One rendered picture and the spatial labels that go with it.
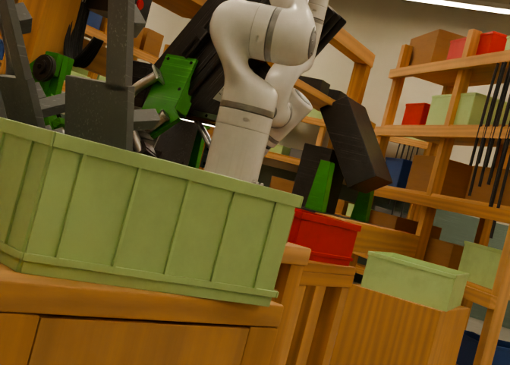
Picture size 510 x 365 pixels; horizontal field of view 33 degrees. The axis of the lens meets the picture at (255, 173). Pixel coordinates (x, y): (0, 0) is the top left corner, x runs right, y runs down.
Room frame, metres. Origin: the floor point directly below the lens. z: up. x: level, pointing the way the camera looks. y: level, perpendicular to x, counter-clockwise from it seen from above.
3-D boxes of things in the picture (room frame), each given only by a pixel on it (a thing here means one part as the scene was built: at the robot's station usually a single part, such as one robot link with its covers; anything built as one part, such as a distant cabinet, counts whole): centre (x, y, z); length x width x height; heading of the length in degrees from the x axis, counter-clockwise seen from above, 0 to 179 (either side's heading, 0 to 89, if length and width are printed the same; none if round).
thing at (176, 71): (2.55, 0.30, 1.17); 0.13 x 0.12 x 0.20; 150
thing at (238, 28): (1.85, 0.09, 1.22); 0.19 x 0.12 x 0.24; 78
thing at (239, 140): (1.85, 0.05, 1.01); 0.19 x 0.19 x 0.18
